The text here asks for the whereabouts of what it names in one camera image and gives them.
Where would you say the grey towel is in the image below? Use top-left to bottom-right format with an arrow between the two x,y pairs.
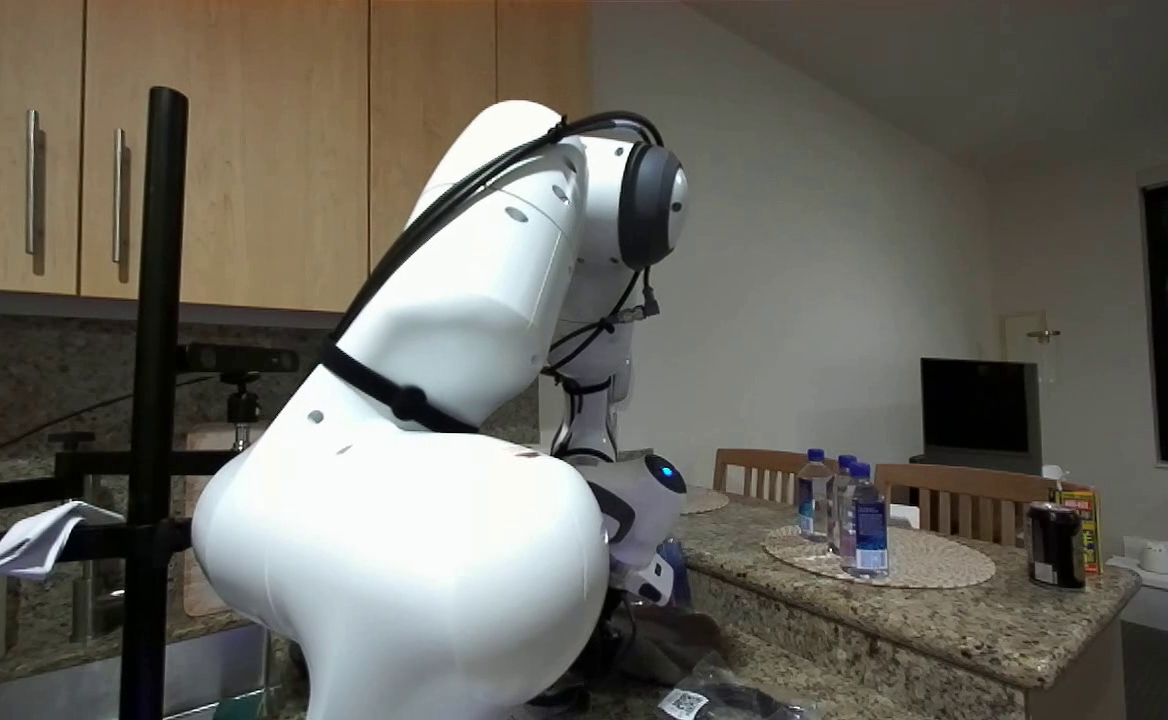
596,595 -> 735,691

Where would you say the wooden chair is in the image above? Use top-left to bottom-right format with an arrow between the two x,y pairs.
872,460 -> 1062,552
706,446 -> 817,507

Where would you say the clear water bottle blue cap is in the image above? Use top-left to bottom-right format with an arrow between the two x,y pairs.
791,446 -> 837,544
824,451 -> 865,560
849,460 -> 895,580

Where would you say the wide wooden cabinet door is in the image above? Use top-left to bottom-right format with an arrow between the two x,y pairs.
80,0 -> 377,321

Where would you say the black monitor screen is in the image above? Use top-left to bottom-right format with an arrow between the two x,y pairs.
915,353 -> 1044,475

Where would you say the black vertical pole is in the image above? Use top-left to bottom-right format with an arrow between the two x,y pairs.
117,86 -> 193,720

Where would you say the black horizontal clamp bar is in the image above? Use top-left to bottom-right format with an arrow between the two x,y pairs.
0,517 -> 196,577
0,446 -> 263,522

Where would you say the black drink can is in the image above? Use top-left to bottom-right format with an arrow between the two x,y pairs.
1025,502 -> 1089,592

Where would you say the yellow box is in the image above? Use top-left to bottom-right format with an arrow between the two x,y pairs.
1054,482 -> 1104,584

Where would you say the white crumpled cloth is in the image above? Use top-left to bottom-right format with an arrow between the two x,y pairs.
0,498 -> 128,584

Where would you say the black cable along robot arm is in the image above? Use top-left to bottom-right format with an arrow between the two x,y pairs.
319,109 -> 674,438

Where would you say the wooden cabinet door without handle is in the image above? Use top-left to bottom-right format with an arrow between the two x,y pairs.
367,0 -> 596,269

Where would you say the black camera on mount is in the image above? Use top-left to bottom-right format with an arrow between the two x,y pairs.
180,340 -> 302,455

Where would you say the coiled black cable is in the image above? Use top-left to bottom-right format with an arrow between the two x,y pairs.
652,674 -> 802,720

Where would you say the silver cabinet handle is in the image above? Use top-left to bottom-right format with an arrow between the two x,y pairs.
109,124 -> 131,271
18,103 -> 49,269

